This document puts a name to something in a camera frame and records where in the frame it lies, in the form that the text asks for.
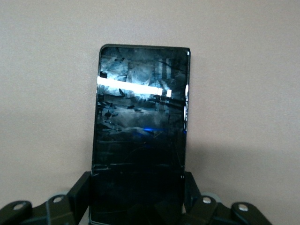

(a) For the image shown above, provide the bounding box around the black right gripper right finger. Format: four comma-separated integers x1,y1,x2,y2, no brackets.
182,172,274,225

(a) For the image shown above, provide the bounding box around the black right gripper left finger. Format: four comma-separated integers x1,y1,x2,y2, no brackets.
0,171,94,225

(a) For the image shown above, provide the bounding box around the long black smartphone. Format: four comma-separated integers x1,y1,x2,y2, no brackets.
88,44,192,225

